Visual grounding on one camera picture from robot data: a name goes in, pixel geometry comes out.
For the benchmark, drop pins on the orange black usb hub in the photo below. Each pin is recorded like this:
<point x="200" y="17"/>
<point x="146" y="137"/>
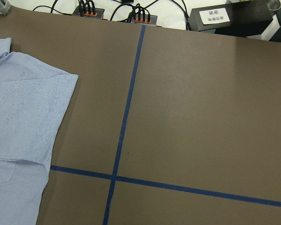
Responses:
<point x="141" y="15"/>
<point x="87" y="9"/>

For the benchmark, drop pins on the light blue striped shirt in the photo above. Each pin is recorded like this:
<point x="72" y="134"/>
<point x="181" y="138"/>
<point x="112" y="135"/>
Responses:
<point x="34" y="98"/>

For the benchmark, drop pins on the black box white label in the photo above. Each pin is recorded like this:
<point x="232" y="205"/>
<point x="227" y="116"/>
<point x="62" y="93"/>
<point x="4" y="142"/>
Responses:
<point x="240" y="19"/>

